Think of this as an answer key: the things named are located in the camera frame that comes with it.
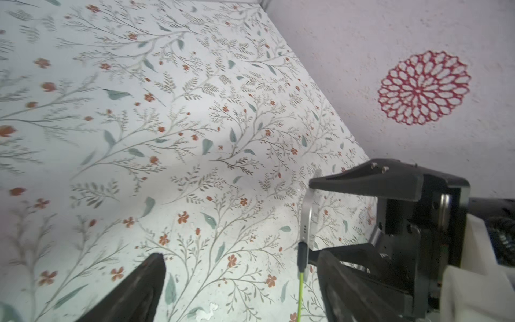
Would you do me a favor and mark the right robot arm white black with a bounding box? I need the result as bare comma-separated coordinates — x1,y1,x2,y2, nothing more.
297,158,514,321

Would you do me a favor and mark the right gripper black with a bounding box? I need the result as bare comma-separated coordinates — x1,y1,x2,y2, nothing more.
308,158,470,318

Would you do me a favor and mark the black smartphone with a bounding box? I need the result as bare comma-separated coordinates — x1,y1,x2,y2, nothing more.
299,187,315,282

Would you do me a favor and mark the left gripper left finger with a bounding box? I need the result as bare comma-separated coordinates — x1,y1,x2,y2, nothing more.
77,253,166,322

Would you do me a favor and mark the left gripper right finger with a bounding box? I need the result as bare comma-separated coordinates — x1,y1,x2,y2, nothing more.
317,251,404,321

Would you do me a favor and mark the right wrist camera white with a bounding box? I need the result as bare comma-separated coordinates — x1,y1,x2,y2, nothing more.
440,214,514,322

